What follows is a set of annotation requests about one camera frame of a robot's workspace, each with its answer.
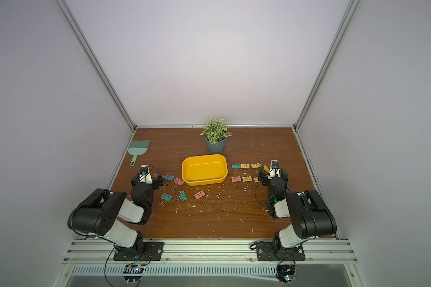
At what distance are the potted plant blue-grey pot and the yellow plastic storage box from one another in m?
0.07

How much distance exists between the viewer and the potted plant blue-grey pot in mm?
967

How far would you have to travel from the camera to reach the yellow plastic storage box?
93cm
